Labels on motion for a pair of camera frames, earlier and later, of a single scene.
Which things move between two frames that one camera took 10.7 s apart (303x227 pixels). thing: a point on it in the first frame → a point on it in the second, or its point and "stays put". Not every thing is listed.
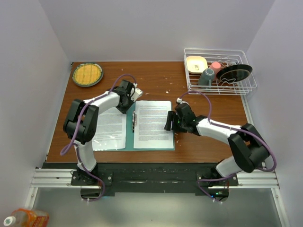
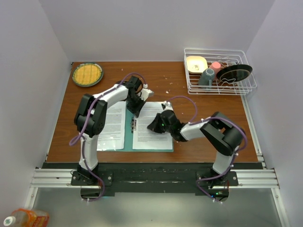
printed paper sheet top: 111,132 stays put
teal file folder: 129,133 stays put
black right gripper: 169,119 → 154,126
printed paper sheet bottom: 150,117 stays put
